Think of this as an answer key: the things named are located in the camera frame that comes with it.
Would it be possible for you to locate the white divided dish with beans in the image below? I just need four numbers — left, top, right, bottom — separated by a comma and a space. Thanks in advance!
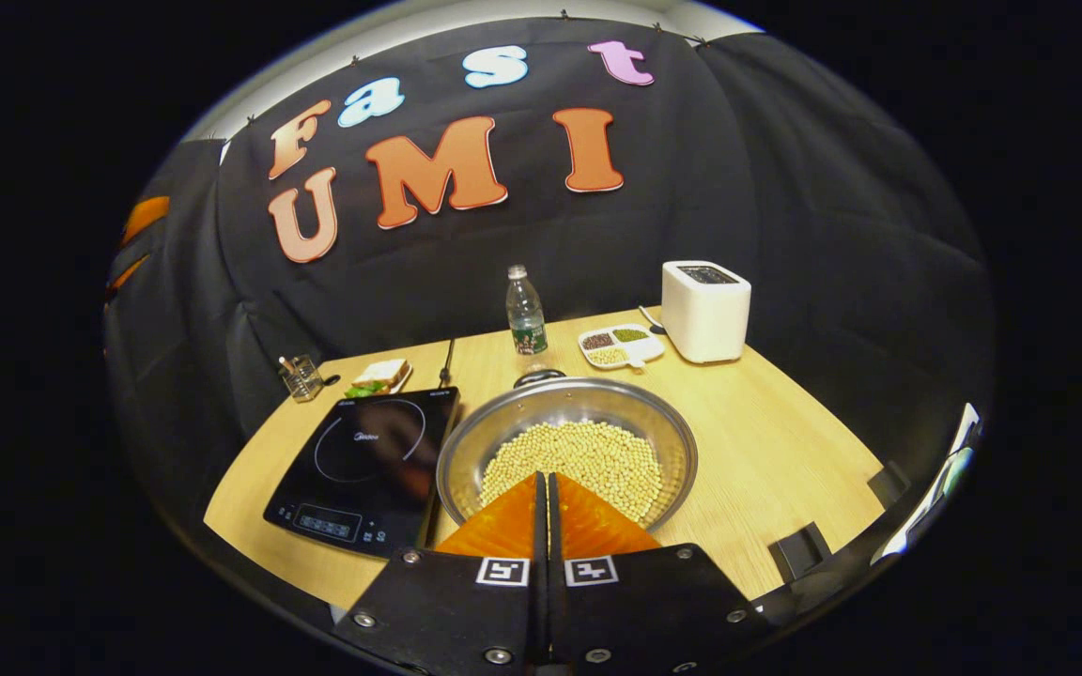
577, 323, 667, 371

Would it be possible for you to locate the clear plastic water bottle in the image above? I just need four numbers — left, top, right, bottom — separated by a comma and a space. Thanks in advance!
504, 264, 549, 357

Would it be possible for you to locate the sandwich on small plate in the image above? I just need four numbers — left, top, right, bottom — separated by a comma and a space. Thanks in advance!
345, 358, 413, 400

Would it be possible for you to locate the glass toothpick holder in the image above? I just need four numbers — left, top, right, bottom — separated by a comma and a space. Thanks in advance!
277, 354, 327, 404

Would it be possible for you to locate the pile of yellow soybeans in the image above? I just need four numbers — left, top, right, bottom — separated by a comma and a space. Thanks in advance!
480, 420, 666, 524

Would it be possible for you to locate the white toaster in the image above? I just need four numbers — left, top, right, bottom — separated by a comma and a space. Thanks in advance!
660, 260, 753, 365

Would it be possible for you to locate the black backdrop cloth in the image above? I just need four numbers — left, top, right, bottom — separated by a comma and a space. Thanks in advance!
104, 17, 997, 527

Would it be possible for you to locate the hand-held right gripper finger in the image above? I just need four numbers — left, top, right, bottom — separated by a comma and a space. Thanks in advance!
549, 472, 774, 676
331, 472, 544, 676

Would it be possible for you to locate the black table bracket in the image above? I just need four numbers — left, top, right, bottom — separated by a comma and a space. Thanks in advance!
867, 459, 910, 509
769, 521, 834, 584

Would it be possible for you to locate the stainless steel pot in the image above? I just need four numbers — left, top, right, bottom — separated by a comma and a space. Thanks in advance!
436, 369, 700, 555

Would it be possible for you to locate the black induction cooktop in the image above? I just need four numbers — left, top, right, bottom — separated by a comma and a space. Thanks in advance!
264, 385, 461, 560

